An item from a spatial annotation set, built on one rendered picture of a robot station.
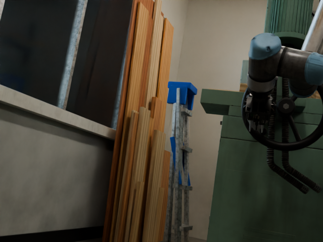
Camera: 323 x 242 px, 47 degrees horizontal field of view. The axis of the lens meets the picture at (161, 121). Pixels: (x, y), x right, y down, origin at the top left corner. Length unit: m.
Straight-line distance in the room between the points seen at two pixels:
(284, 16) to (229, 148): 0.62
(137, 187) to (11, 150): 0.99
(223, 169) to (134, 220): 1.41
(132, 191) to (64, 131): 0.68
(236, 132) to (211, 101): 0.16
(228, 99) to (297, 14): 0.48
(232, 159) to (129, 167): 1.42
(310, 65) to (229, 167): 0.63
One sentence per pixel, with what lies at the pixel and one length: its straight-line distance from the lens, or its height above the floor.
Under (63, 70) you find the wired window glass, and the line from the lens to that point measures 2.60.
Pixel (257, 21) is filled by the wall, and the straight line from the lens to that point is 4.38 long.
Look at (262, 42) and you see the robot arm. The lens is 0.97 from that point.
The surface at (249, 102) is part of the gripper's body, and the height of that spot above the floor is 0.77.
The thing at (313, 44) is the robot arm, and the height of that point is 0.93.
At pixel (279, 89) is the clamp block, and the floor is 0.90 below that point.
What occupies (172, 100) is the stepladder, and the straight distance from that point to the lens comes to 2.41.
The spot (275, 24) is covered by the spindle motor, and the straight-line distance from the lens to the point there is 1.73.
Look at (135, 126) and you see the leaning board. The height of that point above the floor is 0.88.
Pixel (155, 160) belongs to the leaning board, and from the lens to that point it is 3.01.
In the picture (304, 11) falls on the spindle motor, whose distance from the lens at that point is 1.75.
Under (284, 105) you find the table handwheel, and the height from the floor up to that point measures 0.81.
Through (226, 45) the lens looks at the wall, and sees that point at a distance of 4.32.
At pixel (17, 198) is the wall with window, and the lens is 2.29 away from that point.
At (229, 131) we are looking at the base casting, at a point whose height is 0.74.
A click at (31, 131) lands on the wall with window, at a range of 2.29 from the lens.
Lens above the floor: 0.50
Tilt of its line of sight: 9 degrees up
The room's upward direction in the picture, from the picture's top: 9 degrees clockwise
